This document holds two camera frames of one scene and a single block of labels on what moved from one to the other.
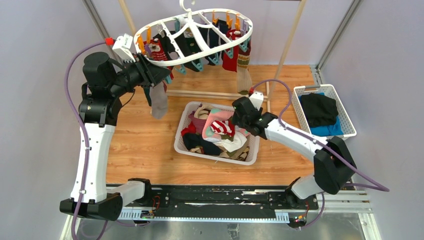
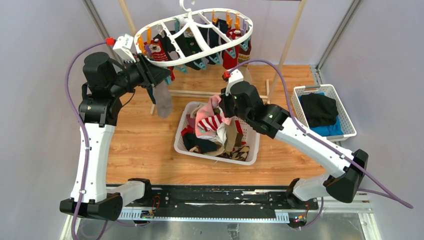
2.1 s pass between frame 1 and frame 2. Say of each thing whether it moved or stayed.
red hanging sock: stayed
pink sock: moved
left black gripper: stayed
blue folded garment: stayed
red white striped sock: moved
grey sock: moved
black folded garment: stayed
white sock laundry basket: stayed
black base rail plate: stayed
